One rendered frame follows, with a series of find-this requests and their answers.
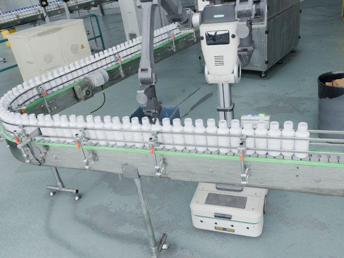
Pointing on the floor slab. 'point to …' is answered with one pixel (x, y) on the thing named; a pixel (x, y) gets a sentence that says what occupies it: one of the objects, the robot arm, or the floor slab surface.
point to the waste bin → (330, 106)
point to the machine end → (271, 35)
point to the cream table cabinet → (49, 47)
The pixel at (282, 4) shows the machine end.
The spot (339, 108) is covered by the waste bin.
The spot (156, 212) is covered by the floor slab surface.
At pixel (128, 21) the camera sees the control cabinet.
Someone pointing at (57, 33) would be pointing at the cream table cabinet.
